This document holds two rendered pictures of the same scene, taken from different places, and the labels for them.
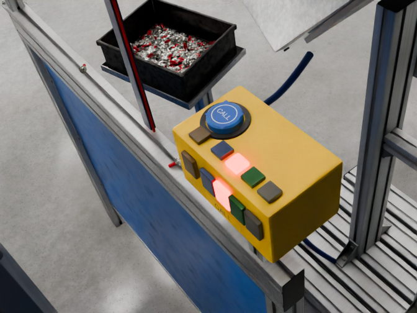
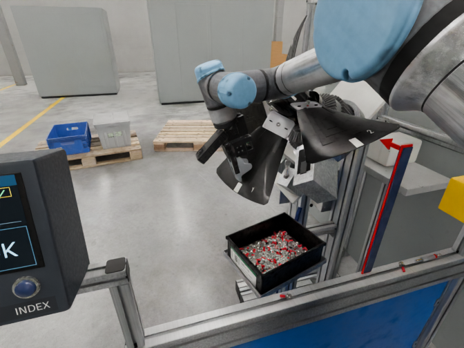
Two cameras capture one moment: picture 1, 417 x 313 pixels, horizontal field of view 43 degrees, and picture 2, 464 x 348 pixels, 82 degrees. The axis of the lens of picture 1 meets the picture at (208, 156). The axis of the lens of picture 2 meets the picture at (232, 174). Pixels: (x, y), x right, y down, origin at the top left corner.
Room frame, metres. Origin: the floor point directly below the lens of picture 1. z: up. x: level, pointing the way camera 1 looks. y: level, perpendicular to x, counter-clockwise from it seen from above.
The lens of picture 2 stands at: (0.85, 0.60, 1.37)
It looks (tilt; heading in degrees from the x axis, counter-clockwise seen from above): 27 degrees down; 282
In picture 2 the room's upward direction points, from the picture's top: straight up
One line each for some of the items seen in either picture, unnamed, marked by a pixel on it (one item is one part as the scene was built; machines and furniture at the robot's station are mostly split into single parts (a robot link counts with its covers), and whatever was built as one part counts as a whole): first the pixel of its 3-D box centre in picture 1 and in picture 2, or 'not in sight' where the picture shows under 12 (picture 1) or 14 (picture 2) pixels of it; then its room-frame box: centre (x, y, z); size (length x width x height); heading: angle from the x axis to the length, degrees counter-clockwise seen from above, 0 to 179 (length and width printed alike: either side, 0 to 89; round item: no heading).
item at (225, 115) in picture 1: (224, 118); not in sight; (0.40, -0.03, 1.08); 0.04 x 0.04 x 0.02
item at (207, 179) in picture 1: (208, 182); not in sight; (0.35, 0.01, 1.04); 0.02 x 0.01 x 0.03; 29
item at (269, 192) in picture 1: (269, 192); not in sight; (0.30, -0.05, 1.08); 0.02 x 0.02 x 0.01; 29
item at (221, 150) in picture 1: (222, 150); not in sight; (0.36, -0.02, 1.08); 0.02 x 0.02 x 0.01; 29
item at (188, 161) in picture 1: (190, 164); not in sight; (0.38, 0.02, 1.04); 0.02 x 0.01 x 0.03; 29
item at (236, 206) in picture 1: (237, 210); not in sight; (0.31, -0.02, 1.04); 0.02 x 0.01 x 0.03; 29
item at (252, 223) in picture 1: (253, 225); not in sight; (0.29, -0.03, 1.04); 0.02 x 0.01 x 0.03; 29
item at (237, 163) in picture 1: (237, 163); not in sight; (0.34, -0.03, 1.08); 0.02 x 0.02 x 0.01; 29
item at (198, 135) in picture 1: (200, 135); not in sight; (0.39, 0.00, 1.08); 0.02 x 0.02 x 0.01; 29
